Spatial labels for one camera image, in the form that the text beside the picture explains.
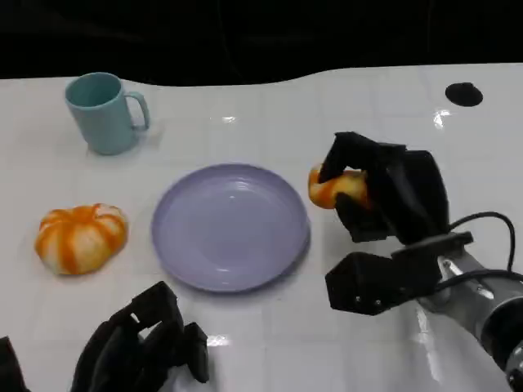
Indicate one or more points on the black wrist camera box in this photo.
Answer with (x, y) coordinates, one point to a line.
(367, 281)
(8, 367)

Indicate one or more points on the orange white toy bread roll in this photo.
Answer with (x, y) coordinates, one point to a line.
(347, 185)
(77, 241)

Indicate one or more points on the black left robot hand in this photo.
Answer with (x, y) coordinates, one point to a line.
(122, 355)

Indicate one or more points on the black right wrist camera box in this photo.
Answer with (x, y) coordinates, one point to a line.
(367, 281)

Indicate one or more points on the black round table grommet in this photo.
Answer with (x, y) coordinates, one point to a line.
(463, 94)

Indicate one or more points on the pale green mug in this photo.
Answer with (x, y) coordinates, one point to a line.
(102, 118)

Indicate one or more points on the black cloth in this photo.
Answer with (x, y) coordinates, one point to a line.
(261, 41)

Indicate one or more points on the lilac plate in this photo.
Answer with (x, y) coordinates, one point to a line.
(229, 228)

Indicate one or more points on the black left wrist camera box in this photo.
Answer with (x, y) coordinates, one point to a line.
(8, 367)

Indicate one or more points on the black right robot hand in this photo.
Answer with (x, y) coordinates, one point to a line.
(408, 192)

